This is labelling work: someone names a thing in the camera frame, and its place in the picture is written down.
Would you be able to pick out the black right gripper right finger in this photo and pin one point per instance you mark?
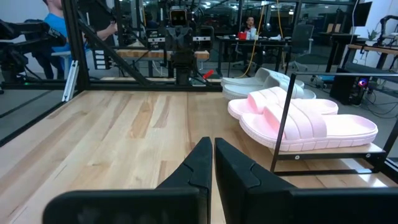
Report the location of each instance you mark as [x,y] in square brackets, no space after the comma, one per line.
[280,207]

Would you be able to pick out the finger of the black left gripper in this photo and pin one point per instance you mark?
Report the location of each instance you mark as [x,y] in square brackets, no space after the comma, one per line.
[186,42]
[172,42]

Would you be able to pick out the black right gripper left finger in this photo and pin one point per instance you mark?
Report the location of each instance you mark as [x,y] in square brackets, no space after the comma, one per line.
[140,207]

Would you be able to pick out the grey rubber slide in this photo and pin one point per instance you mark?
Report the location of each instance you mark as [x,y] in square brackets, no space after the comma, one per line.
[239,91]
[236,81]

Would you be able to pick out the pink rubber slide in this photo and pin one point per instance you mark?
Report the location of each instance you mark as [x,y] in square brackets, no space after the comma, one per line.
[311,130]
[252,104]

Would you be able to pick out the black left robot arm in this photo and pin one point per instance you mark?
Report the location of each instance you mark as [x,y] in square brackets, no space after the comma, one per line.
[183,67]

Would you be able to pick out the black background robot arm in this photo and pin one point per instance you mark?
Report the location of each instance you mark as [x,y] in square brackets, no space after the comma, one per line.
[18,46]

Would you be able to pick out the wooden background table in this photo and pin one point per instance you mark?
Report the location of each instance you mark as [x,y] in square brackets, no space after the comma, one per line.
[155,53]

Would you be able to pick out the red cup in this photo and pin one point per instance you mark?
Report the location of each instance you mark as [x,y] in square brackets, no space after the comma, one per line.
[242,36]

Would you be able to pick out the person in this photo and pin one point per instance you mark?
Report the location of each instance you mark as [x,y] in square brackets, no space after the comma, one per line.
[57,26]
[249,25]

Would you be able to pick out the white cup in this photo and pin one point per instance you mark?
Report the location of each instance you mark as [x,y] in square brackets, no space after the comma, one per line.
[252,33]

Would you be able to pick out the black background desk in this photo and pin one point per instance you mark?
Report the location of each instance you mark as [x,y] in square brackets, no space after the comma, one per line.
[264,42]

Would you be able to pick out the grey office chair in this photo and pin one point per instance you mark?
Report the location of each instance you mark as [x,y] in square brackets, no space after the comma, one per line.
[302,40]

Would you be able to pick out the computer with purple light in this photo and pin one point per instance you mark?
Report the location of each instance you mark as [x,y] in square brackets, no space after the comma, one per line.
[351,88]

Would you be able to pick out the black monitor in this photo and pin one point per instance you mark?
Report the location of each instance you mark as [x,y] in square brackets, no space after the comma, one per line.
[363,14]

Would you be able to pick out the wooden-topped side desk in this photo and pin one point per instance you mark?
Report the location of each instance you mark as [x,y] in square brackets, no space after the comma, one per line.
[373,49]

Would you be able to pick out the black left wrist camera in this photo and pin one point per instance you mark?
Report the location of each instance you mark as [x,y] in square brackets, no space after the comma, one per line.
[178,17]

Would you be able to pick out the wooden shelf with black frame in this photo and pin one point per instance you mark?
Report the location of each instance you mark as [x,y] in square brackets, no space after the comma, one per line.
[326,150]

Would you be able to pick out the black metal rig frame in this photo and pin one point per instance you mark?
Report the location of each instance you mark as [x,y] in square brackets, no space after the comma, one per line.
[76,46]

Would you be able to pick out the silver aluminium bracket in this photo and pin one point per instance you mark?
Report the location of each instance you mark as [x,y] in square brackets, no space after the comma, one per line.
[71,81]

